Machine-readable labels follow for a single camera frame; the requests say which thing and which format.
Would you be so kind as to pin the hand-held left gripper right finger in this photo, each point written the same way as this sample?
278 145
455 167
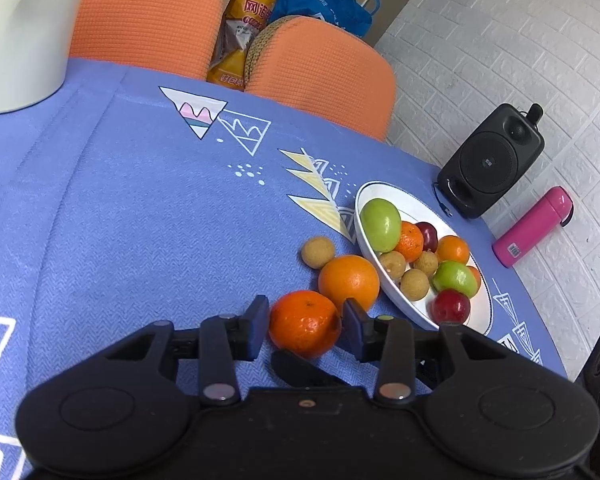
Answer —
357 330

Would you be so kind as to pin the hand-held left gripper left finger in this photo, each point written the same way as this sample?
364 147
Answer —
255 330

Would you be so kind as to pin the small rough tangerine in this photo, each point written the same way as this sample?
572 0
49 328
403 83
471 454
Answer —
305 327
476 280
410 242

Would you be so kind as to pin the smooth round orange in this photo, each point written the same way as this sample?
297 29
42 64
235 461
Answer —
349 280
452 249

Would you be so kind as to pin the brown longan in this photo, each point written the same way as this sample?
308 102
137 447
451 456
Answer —
318 252
392 265
426 262
414 284

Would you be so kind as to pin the red plum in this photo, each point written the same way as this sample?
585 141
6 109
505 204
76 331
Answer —
450 306
427 235

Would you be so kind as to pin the green jujube fruit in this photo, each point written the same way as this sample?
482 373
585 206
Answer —
380 224
452 277

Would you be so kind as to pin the white porcelain plate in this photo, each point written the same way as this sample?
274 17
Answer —
410 207

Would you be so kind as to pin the blue printed tablecloth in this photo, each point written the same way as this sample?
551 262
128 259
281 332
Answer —
130 210

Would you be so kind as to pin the pink bottle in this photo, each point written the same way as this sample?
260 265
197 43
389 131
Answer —
530 225

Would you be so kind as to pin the black speaker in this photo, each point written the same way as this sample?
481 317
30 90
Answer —
490 165

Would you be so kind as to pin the orange fabric chair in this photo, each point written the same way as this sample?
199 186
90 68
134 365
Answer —
145 15
330 75

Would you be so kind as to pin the yellow snack bag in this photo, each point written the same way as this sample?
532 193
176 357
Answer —
245 15

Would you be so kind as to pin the blue tote bag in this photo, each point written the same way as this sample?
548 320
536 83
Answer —
320 0

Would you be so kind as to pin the white thermos jug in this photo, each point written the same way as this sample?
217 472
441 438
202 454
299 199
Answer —
20 50

